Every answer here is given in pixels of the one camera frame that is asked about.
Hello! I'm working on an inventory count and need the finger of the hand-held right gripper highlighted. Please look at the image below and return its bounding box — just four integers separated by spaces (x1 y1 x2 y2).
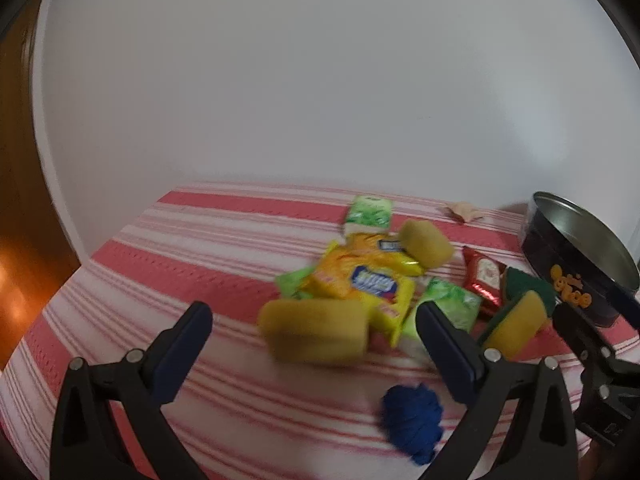
552 302 640 386

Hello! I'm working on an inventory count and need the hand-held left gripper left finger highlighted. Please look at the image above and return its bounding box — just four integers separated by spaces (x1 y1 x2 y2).
49 301 214 480

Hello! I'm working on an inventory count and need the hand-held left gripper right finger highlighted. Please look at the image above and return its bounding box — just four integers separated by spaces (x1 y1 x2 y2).
416 302 581 480

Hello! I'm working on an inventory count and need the green tissue pack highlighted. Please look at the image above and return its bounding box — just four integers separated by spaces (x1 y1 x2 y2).
400 276 483 361
341 195 394 241
275 266 316 301

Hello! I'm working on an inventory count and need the yellow green scouring sponge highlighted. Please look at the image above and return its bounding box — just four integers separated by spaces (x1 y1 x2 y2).
477 290 549 358
501 266 557 318

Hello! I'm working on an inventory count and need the round cookie tin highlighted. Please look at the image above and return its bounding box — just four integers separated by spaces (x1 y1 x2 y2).
520 191 640 329

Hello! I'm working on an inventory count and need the red snack packet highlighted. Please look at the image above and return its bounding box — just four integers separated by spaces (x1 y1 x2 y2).
461 246 505 317

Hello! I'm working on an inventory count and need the plain yellow sponge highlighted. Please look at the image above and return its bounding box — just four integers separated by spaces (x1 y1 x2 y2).
398 219 456 268
257 297 373 367

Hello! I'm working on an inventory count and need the yellow snack packet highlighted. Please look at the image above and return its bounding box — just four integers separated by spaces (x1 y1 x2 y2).
300 232 426 348

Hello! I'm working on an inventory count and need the blue yarn ball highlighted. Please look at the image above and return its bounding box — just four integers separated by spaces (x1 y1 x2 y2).
381 382 445 466

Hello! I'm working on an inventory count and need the beige crumpled paper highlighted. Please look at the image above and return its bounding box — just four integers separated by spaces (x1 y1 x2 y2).
446 201 487 223

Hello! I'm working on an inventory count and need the wooden door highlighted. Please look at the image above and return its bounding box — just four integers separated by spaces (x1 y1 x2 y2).
0 20 81 371

